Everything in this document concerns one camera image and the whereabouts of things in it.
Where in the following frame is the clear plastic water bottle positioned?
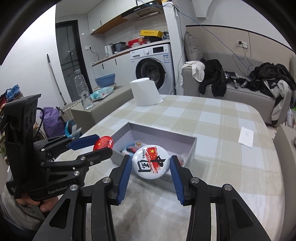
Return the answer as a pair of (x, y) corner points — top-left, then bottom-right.
(74, 69), (93, 109)

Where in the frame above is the grey sofa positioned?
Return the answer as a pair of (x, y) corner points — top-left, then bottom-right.
(181, 61), (293, 126)

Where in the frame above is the pile of dark clothes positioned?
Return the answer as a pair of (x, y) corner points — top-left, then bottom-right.
(245, 62), (295, 125)

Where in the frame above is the white washing machine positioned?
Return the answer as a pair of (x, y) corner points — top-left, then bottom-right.
(130, 43), (176, 95)

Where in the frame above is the left hand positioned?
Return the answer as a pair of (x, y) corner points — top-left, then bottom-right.
(16, 194), (59, 212)

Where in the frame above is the black jacket on sofa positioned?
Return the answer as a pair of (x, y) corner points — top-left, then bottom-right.
(199, 58), (227, 97)

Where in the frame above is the wall socket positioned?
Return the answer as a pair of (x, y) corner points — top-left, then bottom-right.
(237, 41), (248, 49)

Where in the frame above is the blue shopping bag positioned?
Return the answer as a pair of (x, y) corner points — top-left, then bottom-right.
(65, 120), (82, 138)

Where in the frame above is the grey phone box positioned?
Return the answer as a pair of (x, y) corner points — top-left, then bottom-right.
(111, 123), (197, 192)

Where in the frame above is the purple bag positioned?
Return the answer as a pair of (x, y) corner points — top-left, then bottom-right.
(40, 107), (65, 138)

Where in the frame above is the white kettle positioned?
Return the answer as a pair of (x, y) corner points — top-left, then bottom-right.
(104, 45), (113, 58)

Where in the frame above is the wet wipes pack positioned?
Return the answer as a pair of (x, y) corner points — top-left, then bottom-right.
(91, 87), (114, 101)

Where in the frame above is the white badge with calligraphy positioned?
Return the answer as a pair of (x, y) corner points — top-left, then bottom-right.
(132, 145), (170, 180)

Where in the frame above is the range hood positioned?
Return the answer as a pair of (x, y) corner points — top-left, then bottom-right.
(121, 1), (164, 21)

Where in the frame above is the yellow box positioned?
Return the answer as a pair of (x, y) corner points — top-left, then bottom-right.
(140, 30), (164, 38)

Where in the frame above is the red China badge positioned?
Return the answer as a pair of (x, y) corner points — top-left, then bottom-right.
(93, 136), (114, 151)

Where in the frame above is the white garment on sofa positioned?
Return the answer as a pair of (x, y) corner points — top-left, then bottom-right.
(182, 61), (205, 82)

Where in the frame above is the white paper card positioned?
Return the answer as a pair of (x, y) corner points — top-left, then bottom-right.
(238, 127), (254, 148)

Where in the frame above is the grey low cabinet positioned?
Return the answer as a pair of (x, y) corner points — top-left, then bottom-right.
(70, 86), (133, 134)

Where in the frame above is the grey cushion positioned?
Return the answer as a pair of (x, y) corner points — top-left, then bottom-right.
(184, 32), (204, 61)

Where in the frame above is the mop handle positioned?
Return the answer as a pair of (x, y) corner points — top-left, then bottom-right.
(47, 54), (68, 106)

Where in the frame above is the blue plastic basin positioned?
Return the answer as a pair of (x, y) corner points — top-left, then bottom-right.
(95, 73), (115, 88)

